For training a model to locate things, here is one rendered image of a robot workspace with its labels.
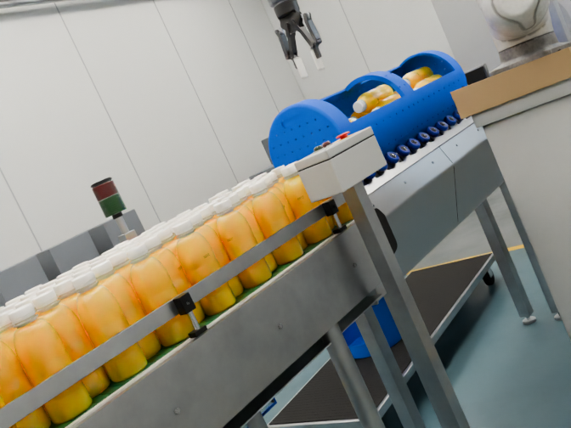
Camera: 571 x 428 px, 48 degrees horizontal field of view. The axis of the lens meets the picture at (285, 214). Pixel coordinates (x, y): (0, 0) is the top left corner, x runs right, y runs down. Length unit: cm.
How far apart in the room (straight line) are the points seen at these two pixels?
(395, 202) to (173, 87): 476
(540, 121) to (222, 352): 107
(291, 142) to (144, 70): 450
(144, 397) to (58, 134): 449
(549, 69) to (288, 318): 93
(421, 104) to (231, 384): 128
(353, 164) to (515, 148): 58
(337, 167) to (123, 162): 446
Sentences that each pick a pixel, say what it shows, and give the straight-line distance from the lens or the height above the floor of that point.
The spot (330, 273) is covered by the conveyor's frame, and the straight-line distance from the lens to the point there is 149.
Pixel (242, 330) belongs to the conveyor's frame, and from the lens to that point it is 128.
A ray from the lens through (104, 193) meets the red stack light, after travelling 184.
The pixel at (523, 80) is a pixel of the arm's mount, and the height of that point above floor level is 104.
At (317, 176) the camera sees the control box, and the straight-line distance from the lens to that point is 144.
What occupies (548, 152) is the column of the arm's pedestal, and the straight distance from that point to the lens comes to 188.
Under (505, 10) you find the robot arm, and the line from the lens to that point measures 168.
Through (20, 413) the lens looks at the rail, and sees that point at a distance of 107.
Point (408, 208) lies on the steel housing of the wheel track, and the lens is 199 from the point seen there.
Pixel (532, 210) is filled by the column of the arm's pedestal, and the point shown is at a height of 69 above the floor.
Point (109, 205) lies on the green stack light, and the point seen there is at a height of 119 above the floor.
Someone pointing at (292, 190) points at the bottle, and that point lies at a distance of 154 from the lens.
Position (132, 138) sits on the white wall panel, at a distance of 593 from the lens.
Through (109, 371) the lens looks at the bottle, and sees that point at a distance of 119.
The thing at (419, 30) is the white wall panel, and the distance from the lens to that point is 725.
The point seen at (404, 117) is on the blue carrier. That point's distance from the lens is 211.
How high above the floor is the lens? 117
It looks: 7 degrees down
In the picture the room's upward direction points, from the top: 25 degrees counter-clockwise
